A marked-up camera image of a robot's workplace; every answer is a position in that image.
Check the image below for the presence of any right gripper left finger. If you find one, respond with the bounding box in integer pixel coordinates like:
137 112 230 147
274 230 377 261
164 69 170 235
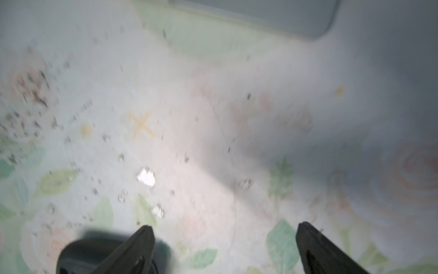
92 226 156 274

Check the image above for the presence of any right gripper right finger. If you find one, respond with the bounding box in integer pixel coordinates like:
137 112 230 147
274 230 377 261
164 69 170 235
295 221 368 274

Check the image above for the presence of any black wireless mouse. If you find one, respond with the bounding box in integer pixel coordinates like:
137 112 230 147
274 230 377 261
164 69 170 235
55 236 160 274

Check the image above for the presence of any silver laptop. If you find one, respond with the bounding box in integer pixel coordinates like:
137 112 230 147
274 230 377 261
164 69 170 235
169 0 341 39

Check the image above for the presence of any floral table mat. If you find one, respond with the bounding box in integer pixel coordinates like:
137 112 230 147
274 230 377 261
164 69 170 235
1 1 438 274

